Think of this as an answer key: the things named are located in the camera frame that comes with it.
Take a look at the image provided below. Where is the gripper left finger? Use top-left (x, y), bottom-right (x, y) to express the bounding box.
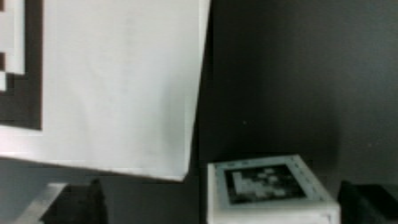
top-left (14, 181), bottom-right (108, 224)

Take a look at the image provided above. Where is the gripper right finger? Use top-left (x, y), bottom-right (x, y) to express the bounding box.
top-left (337, 181), bottom-right (398, 224)

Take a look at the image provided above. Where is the white chair leg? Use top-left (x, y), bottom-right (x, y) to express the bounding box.
top-left (206, 155), bottom-right (341, 224)

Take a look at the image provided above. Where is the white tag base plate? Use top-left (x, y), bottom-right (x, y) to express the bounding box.
top-left (0, 0), bottom-right (211, 181)

